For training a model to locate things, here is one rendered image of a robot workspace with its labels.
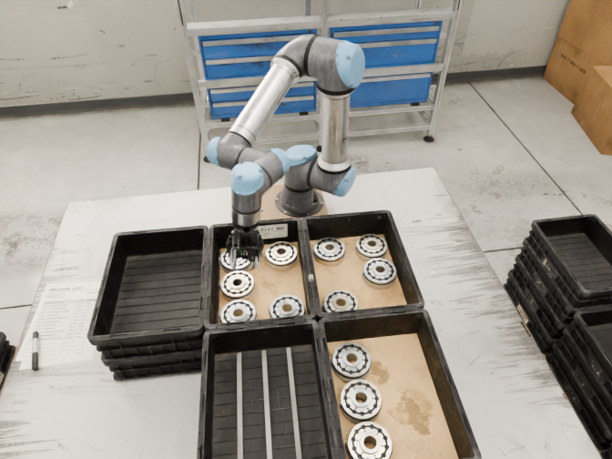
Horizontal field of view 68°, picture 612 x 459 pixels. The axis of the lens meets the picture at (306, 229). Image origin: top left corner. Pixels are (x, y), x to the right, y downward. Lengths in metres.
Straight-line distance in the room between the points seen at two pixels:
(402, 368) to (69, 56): 3.51
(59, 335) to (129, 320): 0.30
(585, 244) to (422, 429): 1.37
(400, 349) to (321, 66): 0.81
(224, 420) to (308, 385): 0.23
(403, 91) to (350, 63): 2.06
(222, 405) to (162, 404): 0.24
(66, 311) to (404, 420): 1.13
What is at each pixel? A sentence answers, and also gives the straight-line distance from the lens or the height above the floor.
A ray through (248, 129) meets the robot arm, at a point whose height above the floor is 1.29.
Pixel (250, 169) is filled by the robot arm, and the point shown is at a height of 1.30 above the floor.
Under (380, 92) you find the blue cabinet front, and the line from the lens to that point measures 3.30.
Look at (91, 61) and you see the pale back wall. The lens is 4.12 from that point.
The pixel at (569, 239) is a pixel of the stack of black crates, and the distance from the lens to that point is 2.34.
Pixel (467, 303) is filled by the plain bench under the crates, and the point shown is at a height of 0.70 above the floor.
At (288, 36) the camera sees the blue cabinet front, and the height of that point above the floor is 0.85.
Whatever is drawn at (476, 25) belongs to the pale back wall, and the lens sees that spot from 4.38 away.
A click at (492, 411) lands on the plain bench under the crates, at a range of 1.45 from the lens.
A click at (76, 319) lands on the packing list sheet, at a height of 0.70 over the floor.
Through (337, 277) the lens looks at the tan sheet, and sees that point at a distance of 1.45.
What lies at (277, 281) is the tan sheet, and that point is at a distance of 1.44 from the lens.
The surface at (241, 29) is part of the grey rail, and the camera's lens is 2.96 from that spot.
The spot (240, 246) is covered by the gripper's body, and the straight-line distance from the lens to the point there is 1.19.
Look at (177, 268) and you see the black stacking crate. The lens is 1.53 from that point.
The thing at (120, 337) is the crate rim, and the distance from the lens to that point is 1.29.
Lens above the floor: 1.94
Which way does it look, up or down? 45 degrees down
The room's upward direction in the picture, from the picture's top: 1 degrees counter-clockwise
